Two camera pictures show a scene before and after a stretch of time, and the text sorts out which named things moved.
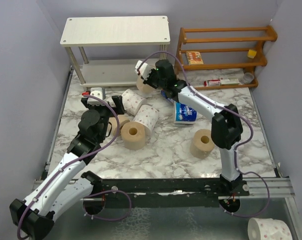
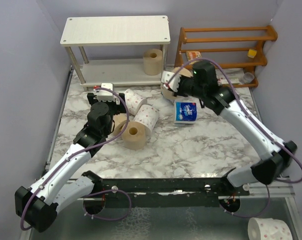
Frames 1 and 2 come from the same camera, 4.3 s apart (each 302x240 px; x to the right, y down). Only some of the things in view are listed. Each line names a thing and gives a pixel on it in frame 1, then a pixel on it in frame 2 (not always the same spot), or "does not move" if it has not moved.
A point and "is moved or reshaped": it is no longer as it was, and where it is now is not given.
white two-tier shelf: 112,31 does not move
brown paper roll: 133,135 does not move
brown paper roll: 143,87 is moved or reshaped
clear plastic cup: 248,78 does not move
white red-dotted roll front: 147,115 does not move
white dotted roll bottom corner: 268,229 does not move
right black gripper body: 153,80 → 187,87
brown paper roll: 202,144 → 165,92
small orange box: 194,57 does not move
